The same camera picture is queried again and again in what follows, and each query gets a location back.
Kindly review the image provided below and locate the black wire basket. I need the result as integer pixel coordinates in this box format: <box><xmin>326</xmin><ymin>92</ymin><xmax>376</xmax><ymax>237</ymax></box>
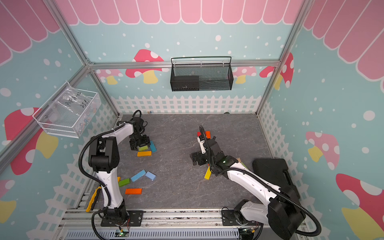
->
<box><xmin>171</xmin><ymin>56</ymin><xmax>234</xmax><ymax>91</ymax></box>

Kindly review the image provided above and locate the orange block front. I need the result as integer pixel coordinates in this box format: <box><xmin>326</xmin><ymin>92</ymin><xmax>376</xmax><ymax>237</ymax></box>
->
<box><xmin>125</xmin><ymin>188</ymin><xmax>143</xmax><ymax>195</ymax></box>

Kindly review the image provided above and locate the yellow long block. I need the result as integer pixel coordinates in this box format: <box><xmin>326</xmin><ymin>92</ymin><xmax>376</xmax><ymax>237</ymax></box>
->
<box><xmin>204</xmin><ymin>166</ymin><xmax>212</xmax><ymax>180</ymax></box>

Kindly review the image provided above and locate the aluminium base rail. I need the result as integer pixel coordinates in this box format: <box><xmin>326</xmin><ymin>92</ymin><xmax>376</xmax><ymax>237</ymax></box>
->
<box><xmin>53</xmin><ymin>208</ymin><xmax>260</xmax><ymax>240</ymax></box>

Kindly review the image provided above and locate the yellow-orange block upper left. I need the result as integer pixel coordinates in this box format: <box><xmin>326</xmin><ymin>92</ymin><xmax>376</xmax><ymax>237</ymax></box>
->
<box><xmin>137</xmin><ymin>151</ymin><xmax>152</xmax><ymax>157</ymax></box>

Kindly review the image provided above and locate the light blue short block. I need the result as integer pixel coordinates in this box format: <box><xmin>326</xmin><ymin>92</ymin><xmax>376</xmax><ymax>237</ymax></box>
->
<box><xmin>145</xmin><ymin>172</ymin><xmax>157</xmax><ymax>181</ymax></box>

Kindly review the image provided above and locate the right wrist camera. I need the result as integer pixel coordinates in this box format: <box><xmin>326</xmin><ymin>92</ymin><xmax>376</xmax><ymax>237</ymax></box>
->
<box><xmin>197</xmin><ymin>134</ymin><xmax>222</xmax><ymax>156</ymax></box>

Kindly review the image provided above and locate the black box in basket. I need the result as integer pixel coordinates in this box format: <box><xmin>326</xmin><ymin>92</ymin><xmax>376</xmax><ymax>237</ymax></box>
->
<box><xmin>171</xmin><ymin>76</ymin><xmax>200</xmax><ymax>92</ymax></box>

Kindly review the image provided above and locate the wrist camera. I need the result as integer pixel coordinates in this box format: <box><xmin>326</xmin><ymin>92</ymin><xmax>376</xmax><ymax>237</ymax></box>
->
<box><xmin>131</xmin><ymin>117</ymin><xmax>148</xmax><ymax>134</ymax></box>
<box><xmin>197</xmin><ymin>134</ymin><xmax>222</xmax><ymax>156</ymax></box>

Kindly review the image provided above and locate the clear plastic bag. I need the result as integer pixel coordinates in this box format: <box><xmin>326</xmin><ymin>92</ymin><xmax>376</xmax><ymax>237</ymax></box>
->
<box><xmin>50</xmin><ymin>85</ymin><xmax>92</xmax><ymax>123</ymax></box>

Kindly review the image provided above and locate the yellow handled tool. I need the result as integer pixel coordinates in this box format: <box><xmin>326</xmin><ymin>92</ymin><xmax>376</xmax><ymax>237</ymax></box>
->
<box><xmin>86</xmin><ymin>187</ymin><xmax>102</xmax><ymax>213</ymax></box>

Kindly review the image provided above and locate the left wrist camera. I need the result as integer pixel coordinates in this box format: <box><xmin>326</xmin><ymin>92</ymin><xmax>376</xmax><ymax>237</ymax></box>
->
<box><xmin>131</xmin><ymin>117</ymin><xmax>148</xmax><ymax>134</ymax></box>

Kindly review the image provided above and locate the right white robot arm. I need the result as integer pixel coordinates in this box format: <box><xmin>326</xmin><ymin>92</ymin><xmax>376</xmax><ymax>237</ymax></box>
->
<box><xmin>191</xmin><ymin>126</ymin><xmax>322</xmax><ymax>240</ymax></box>

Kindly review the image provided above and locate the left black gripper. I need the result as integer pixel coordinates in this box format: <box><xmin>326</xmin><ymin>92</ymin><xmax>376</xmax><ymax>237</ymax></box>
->
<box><xmin>129</xmin><ymin>132</ymin><xmax>151</xmax><ymax>150</ymax></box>

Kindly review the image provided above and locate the teal block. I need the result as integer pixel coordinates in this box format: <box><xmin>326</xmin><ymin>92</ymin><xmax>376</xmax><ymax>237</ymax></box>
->
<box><xmin>150</xmin><ymin>141</ymin><xmax>157</xmax><ymax>153</ymax></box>

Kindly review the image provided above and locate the light blue long block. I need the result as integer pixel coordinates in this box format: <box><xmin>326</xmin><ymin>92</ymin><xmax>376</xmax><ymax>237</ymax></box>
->
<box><xmin>131</xmin><ymin>170</ymin><xmax>147</xmax><ymax>182</ymax></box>

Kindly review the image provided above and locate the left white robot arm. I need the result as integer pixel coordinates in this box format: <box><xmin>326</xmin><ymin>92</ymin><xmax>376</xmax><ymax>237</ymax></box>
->
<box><xmin>79</xmin><ymin>110</ymin><xmax>150</xmax><ymax>226</ymax></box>

